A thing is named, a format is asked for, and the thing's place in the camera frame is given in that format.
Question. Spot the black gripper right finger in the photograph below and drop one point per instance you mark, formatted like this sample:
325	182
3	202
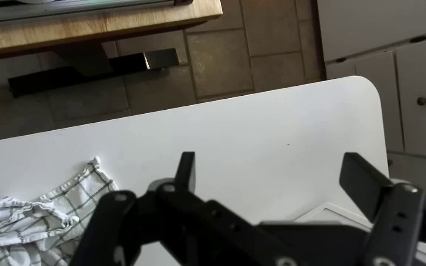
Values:
393	209

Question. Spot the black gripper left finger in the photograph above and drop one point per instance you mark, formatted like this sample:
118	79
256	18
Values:
124	222

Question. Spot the white checkered towel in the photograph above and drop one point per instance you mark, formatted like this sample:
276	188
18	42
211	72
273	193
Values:
46	230

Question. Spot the white drawer cabinet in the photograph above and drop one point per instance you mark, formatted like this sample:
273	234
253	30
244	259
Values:
384	42

